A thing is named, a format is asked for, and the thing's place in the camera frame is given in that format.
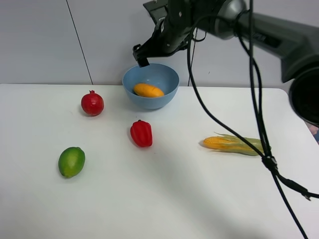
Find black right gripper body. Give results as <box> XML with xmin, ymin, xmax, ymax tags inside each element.
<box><xmin>133</xmin><ymin>0</ymin><xmax>197</xmax><ymax>61</ymax></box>

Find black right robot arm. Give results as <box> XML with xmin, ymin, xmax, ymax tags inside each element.
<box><xmin>133</xmin><ymin>0</ymin><xmax>319</xmax><ymax>125</ymax></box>

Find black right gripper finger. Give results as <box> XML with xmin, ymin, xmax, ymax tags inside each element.
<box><xmin>138</xmin><ymin>57</ymin><xmax>149</xmax><ymax>67</ymax></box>

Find corn cob with husk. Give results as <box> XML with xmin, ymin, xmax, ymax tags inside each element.
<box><xmin>201</xmin><ymin>134</ymin><xmax>259</xmax><ymax>156</ymax></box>

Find blue plastic bowl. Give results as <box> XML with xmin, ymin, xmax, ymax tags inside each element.
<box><xmin>122</xmin><ymin>63</ymin><xmax>179</xmax><ymax>110</ymax></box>

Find pink object at table edge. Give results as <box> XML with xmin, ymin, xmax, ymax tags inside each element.
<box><xmin>309</xmin><ymin>125</ymin><xmax>319</xmax><ymax>135</ymax></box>

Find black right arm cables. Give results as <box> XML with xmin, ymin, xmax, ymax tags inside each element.
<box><xmin>186</xmin><ymin>0</ymin><xmax>319</xmax><ymax>239</ymax></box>

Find red pomegranate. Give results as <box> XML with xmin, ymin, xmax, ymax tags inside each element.
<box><xmin>81</xmin><ymin>90</ymin><xmax>104</xmax><ymax>116</ymax></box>

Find green lime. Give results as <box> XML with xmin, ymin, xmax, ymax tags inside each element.
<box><xmin>58</xmin><ymin>147</ymin><xmax>85</xmax><ymax>178</ymax></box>

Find red bell pepper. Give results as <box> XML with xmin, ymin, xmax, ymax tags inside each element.
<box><xmin>130</xmin><ymin>120</ymin><xmax>153</xmax><ymax>147</ymax></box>

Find orange mango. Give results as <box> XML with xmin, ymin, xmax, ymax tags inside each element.
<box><xmin>133</xmin><ymin>83</ymin><xmax>164</xmax><ymax>98</ymax></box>

